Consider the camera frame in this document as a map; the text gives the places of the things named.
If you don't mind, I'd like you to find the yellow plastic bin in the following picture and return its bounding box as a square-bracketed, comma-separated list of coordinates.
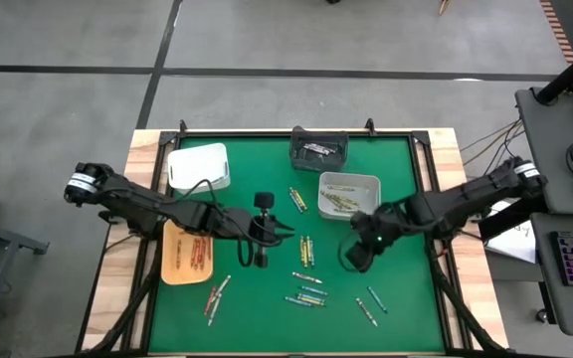
[160, 220, 215, 286]

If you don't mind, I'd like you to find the yellow-green crayons back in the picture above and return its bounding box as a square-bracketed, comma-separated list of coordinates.
[328, 194, 360, 210]

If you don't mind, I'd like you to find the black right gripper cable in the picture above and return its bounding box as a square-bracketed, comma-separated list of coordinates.
[337, 233, 362, 273]

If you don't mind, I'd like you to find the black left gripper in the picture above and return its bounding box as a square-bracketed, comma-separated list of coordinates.
[216, 191, 296, 269]

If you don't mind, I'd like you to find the orange striped floor tape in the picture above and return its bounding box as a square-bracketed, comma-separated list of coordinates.
[539, 0, 573, 65]

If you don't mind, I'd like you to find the pale grey plastic bin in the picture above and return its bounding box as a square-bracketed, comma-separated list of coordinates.
[317, 171, 382, 222]

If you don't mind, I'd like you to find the white paper sheet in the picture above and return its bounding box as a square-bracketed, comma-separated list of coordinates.
[483, 198, 537, 265]

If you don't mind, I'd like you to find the grey side desk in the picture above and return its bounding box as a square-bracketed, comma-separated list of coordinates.
[529, 212, 573, 339]

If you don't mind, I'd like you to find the grey metal table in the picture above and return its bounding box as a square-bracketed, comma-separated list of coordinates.
[0, 214, 50, 344]

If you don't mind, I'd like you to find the black support bar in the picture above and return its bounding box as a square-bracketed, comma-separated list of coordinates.
[477, 196, 549, 241]

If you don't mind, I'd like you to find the green table mat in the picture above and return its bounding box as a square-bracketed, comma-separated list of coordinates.
[147, 136, 446, 354]

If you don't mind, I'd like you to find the dark grey plastic bin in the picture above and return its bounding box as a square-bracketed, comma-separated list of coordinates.
[289, 125, 351, 174]

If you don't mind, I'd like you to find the black pole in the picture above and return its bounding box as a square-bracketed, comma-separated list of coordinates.
[534, 37, 573, 106]

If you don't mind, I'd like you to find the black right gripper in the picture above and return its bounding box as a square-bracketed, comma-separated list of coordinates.
[345, 203, 417, 273]

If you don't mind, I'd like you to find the white plastic bin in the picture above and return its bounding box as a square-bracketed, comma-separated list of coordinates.
[166, 142, 232, 195]

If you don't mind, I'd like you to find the grey equipment cart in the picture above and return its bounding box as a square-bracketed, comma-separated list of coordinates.
[514, 87, 573, 216]

